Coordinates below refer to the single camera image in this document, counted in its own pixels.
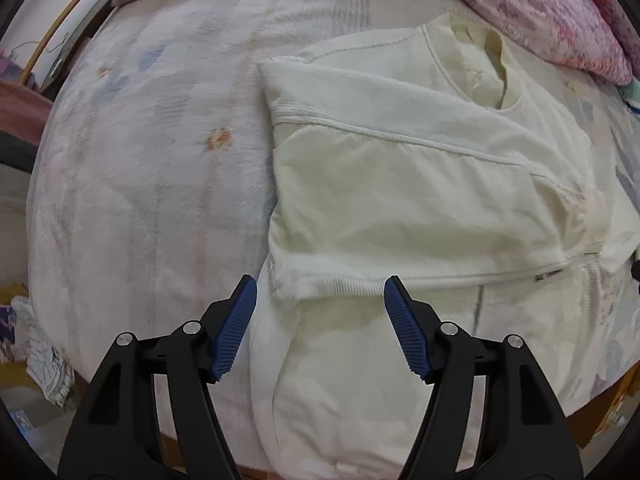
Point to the curved wooden rail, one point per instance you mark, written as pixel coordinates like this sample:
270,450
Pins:
65,12

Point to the white knit sweater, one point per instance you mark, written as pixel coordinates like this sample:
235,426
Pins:
400,185

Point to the pink floral quilt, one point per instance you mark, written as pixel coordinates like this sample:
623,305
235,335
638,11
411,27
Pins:
540,10

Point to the dark red cloth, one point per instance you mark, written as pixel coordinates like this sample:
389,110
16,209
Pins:
20,110

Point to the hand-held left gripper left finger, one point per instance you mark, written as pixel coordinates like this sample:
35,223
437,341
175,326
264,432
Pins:
232,330

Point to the white plush printed blanket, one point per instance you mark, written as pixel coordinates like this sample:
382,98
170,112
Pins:
150,185

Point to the pile of crumpled clothes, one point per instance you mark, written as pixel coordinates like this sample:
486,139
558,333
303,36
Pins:
45,360

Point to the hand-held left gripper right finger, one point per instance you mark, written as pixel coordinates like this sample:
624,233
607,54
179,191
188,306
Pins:
407,335

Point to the light green striped cloth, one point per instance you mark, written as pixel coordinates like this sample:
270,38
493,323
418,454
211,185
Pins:
631,96

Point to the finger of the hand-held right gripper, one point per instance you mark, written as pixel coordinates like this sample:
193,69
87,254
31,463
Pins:
636,271

